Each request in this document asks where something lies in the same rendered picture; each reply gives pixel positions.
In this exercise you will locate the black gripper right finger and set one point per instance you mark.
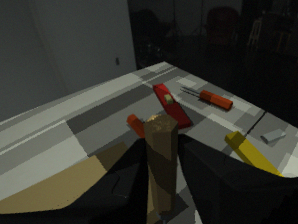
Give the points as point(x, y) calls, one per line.
point(227, 191)

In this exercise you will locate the yellow rectangular bar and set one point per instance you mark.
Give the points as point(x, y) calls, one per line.
point(248, 153)

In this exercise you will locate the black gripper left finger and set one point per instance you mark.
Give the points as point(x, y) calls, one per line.
point(119, 197)

